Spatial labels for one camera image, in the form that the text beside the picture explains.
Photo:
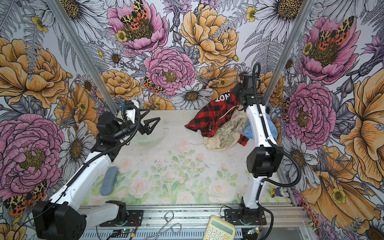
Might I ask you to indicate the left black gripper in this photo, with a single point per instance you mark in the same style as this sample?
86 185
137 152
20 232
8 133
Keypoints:
146 128

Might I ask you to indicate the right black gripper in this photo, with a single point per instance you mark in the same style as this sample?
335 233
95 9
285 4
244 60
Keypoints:
240 85

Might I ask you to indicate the red black plaid cloth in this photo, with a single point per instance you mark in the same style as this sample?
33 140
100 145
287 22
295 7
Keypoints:
213 116

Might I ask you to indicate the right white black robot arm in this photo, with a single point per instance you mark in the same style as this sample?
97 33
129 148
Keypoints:
264 159

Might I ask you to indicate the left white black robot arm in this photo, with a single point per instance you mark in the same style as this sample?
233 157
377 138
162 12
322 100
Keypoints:
59 217

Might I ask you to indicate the light blue cloth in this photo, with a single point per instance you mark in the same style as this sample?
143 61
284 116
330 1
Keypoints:
249 133

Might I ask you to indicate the grey blue oval pad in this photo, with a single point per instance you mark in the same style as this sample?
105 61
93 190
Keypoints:
108 183

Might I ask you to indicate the green circuit board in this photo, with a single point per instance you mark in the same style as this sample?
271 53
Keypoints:
127 234

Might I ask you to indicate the yellow calculator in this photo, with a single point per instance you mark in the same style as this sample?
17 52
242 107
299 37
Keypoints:
218 229

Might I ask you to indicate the small board right connector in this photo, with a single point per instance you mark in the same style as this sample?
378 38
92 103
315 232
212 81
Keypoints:
253 231

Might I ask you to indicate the cream drawstring cloth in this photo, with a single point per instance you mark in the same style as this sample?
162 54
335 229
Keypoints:
229 134

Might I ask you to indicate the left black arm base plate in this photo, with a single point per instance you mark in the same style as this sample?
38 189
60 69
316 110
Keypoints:
132 218

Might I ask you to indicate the right aluminium corner post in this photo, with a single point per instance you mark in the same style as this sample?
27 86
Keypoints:
290 43

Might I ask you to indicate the aluminium corner post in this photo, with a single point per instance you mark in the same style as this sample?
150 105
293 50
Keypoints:
290 43
73 37

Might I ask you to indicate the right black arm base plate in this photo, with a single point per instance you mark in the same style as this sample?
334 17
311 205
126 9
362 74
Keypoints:
253 217

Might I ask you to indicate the aluminium front rail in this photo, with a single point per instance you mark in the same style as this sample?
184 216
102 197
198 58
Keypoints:
197 217

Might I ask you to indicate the left aluminium corner post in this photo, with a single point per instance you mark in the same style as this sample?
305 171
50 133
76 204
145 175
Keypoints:
73 37

